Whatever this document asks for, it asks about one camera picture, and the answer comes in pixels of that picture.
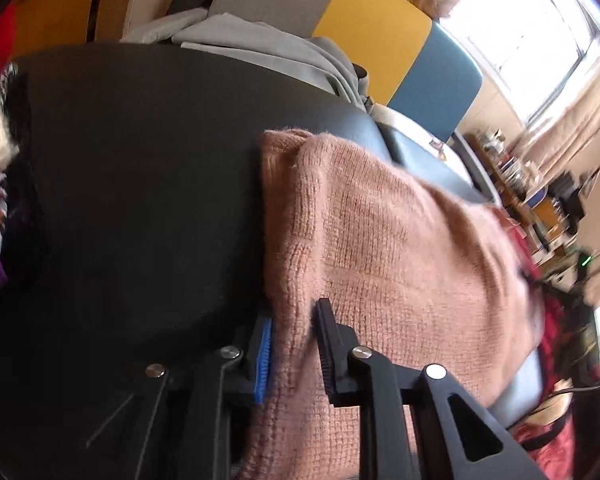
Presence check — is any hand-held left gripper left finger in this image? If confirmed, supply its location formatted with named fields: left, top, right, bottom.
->
left=85, top=317, right=273, bottom=480

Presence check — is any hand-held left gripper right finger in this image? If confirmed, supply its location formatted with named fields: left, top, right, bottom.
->
left=312, top=297, right=546, bottom=480

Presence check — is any pink knitted sweater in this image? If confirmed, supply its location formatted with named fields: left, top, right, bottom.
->
left=240, top=129, right=548, bottom=480

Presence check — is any cluttered wooden shelf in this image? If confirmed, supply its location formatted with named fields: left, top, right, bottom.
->
left=462, top=130, right=600, bottom=281

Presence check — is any dark red cloth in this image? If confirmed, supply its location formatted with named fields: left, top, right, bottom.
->
left=500, top=210, right=581, bottom=480

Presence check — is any blue partition panel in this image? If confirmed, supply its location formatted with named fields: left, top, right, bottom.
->
left=387, top=22, right=483, bottom=143

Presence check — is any window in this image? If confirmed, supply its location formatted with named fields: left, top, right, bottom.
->
left=440, top=0, right=598, bottom=121

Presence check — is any grey garment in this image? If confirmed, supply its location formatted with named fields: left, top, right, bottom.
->
left=120, top=7, right=376, bottom=111

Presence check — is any yellow partition panel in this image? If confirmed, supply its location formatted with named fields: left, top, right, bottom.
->
left=312, top=0, right=433, bottom=106

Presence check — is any wooden cabinet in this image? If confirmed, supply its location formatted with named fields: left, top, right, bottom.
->
left=10, top=0, right=141, bottom=58

